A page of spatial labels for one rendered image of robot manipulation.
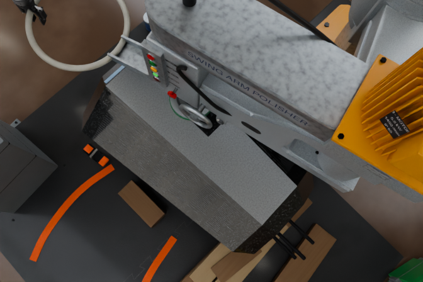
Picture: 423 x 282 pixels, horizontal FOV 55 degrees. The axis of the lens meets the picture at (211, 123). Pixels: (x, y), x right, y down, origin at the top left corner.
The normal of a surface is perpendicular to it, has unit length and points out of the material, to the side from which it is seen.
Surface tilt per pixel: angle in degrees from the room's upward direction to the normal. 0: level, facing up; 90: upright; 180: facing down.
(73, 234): 0
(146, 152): 45
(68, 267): 0
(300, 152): 0
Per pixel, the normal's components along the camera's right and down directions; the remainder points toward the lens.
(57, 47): 0.04, -0.25
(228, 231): -0.44, 0.33
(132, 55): -0.19, -0.39
